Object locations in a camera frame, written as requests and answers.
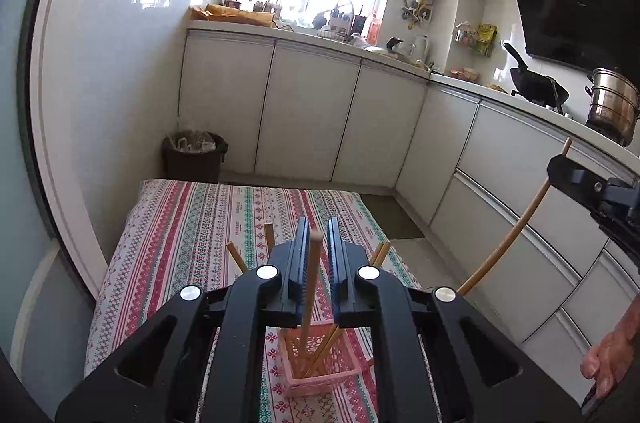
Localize white base cabinets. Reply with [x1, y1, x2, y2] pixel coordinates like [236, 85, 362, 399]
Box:
[177, 28, 640, 364]

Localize brown floor mat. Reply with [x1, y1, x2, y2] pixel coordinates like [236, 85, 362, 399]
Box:
[362, 194, 425, 240]

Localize striped patterned tablecloth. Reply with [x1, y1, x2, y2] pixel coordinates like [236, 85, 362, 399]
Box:
[84, 179, 436, 423]

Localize pink perforated plastic basket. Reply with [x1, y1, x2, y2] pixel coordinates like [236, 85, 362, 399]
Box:
[279, 318, 368, 399]

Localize countertop utensil holder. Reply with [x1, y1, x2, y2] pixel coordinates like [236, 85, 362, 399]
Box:
[330, 2, 353, 36]

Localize stainless steel steamer pot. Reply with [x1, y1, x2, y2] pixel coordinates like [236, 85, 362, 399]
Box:
[585, 68, 640, 148]

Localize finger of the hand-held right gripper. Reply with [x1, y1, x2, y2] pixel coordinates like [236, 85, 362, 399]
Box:
[546, 154, 608, 204]

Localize black range hood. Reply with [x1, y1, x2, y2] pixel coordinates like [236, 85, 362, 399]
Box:
[501, 0, 640, 76]

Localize dark brown trash bin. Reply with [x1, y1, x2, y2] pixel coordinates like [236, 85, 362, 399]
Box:
[161, 130, 228, 182]

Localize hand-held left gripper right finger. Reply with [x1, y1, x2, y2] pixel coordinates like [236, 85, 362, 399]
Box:
[326, 217, 583, 423]

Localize person's right hand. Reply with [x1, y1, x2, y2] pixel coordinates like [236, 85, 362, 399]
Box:
[580, 303, 633, 399]

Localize white electric kettle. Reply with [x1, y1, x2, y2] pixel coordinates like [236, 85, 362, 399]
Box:
[411, 35, 432, 62]

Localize brown paper bag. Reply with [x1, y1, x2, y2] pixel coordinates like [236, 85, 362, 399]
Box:
[189, 4, 278, 28]

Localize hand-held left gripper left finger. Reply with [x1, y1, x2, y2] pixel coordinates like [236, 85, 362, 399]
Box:
[55, 217, 313, 423]

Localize black wok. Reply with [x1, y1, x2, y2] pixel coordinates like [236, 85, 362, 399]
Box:
[502, 43, 571, 108]

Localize frosted glass sliding door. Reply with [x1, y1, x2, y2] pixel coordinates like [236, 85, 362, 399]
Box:
[0, 0, 96, 404]

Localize yellow snack packet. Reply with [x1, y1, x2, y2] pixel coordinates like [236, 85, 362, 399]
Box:
[474, 24, 497, 58]

